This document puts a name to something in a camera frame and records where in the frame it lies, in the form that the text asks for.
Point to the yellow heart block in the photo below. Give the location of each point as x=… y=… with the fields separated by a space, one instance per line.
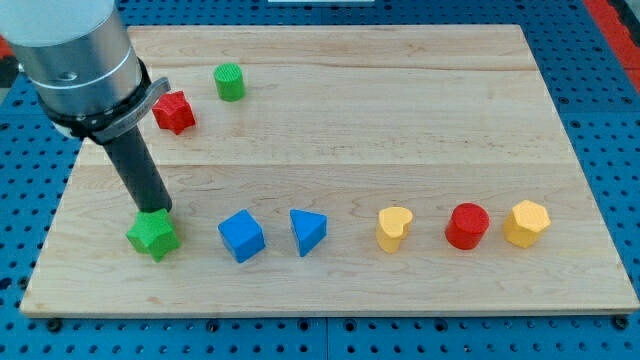
x=392 y=227

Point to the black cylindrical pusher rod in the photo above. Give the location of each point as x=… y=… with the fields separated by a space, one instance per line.
x=137 y=170

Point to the green star block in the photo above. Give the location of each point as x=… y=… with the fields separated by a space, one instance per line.
x=153 y=233

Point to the yellow hexagon block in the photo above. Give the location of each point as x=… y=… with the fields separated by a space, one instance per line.
x=525 y=224

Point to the wooden board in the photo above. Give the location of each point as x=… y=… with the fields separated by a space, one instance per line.
x=344 y=121

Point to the blue cube block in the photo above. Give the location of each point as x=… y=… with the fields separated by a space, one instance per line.
x=242 y=236

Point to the red cylinder block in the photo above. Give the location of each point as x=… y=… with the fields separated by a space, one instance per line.
x=467 y=225

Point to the red star block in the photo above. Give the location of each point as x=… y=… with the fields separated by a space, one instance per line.
x=173 y=112

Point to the blue triangle block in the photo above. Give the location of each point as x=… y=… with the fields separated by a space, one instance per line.
x=309 y=228

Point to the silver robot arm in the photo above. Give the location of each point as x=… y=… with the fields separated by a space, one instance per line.
x=79 y=57

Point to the green cylinder block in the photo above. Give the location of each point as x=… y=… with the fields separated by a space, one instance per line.
x=229 y=81

